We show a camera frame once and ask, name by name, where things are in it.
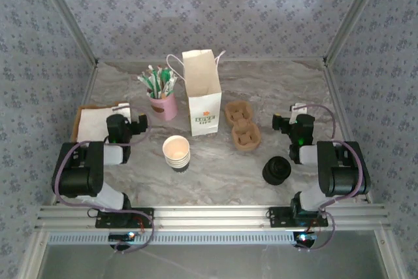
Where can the stack of paper cups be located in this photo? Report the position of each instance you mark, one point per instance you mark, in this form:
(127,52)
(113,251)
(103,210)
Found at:
(176,150)

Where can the white paper takeout bag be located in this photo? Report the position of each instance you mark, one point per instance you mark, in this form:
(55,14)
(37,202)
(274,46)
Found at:
(204,112)

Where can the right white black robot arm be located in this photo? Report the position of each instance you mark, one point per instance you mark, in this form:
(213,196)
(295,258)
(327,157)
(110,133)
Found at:
(343,177)

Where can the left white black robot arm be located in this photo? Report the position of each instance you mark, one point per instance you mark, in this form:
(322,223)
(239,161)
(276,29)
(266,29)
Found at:
(78,174)

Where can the pink straw holder cup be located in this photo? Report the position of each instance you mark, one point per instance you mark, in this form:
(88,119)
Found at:
(165,109)

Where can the wrapped green straw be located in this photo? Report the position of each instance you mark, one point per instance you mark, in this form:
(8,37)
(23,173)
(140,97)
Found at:
(143,81)
(153,79)
(167,74)
(170,86)
(160,78)

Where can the stack of black lids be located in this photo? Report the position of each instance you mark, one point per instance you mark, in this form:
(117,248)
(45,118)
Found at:
(276,170)

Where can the brown napkin tray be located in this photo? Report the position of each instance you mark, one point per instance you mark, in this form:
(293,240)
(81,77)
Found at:
(75,125)

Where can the small LED circuit board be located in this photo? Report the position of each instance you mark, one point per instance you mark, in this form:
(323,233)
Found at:
(119,236)
(302,238)

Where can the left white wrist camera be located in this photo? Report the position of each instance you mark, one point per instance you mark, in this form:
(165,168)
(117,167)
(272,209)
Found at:
(123,110)

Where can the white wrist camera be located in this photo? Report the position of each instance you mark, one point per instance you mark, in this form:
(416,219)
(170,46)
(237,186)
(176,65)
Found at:
(298,110)
(123,110)

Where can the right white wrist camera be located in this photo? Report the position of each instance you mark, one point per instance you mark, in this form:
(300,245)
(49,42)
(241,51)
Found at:
(298,110)

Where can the aluminium mounting rail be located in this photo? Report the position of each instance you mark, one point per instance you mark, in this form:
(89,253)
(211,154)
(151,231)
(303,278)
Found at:
(212,215)

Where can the aluminium frame post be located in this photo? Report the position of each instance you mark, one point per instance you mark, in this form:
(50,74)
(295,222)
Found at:
(352,14)
(69,14)

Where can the aluminium frame leg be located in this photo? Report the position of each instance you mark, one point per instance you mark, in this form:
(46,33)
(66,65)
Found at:
(32,259)
(390,259)

